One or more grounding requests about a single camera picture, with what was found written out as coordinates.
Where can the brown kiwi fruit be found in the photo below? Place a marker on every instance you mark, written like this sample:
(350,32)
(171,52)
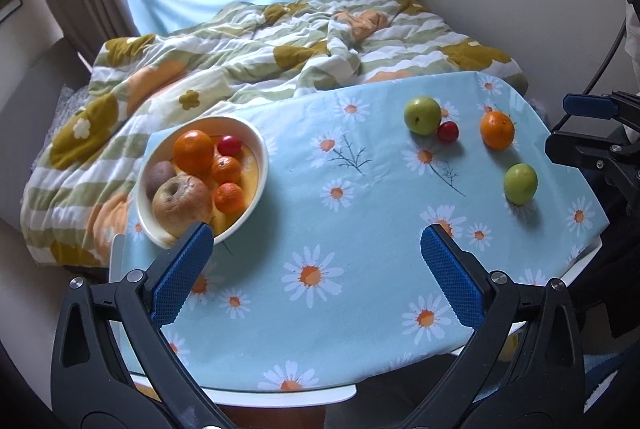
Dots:
(157,175)

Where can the green apple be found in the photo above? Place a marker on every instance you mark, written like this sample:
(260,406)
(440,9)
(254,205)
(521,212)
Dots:
(520,183)
(422,115)

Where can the floral green white quilt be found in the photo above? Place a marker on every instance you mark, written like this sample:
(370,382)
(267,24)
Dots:
(78,195)

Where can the orange in bowl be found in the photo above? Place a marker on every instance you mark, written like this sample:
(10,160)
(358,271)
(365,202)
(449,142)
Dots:
(193,152)

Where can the daisy print blue tablecloth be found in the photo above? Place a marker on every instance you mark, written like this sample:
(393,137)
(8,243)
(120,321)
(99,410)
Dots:
(324,284)

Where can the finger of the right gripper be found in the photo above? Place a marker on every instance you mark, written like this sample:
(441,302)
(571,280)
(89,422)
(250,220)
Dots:
(619,106)
(617,163)

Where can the white oval bowl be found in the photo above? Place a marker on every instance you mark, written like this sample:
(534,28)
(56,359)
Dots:
(254,161)

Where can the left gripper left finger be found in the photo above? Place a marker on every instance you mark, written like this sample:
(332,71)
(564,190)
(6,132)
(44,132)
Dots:
(111,365)

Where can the grey patterned rug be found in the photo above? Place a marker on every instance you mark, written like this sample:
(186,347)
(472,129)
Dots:
(612,386)

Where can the wrinkled red-yellow apple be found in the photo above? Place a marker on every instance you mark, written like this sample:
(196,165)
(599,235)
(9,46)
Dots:
(181,201)

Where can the small red tomato in bowl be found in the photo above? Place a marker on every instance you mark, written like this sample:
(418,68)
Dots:
(229,146)

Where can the large orange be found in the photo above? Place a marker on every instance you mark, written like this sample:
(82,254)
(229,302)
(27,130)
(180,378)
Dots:
(497,130)

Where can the small mandarin orange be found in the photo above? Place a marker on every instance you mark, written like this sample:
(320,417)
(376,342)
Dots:
(226,169)

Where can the red cherry tomato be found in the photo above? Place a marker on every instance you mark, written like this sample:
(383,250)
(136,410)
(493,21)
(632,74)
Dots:
(447,132)

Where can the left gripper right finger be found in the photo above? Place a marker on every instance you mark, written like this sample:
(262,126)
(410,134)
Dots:
(523,367)

